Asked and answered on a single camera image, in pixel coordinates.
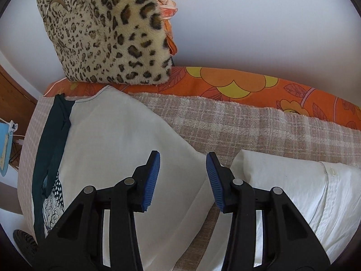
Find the orange floral bed sheet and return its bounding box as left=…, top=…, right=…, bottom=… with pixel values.
left=44, top=66, right=361, bottom=132

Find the orange floral cloth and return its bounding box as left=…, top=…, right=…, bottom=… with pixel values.
left=154, top=0, right=179, bottom=55

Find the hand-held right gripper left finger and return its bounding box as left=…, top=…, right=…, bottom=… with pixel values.
left=37, top=150, right=161, bottom=271

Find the wooden door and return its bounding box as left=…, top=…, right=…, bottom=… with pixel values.
left=0, top=65, right=37, bottom=125

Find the light blue object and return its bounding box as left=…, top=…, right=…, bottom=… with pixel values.
left=0, top=120, right=19, bottom=177

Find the white and teal printed scarf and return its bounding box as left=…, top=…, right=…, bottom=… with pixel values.
left=32, top=86, right=226, bottom=271

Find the black striped clothing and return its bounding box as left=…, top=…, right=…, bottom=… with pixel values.
left=13, top=229, right=38, bottom=256

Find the pink plaid blanket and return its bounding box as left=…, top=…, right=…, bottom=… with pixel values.
left=17, top=92, right=361, bottom=271

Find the leopard print cushion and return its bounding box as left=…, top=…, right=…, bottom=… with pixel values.
left=36, top=0, right=173, bottom=86

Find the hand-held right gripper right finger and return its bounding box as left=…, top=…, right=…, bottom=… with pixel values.
left=206, top=152, right=331, bottom=271

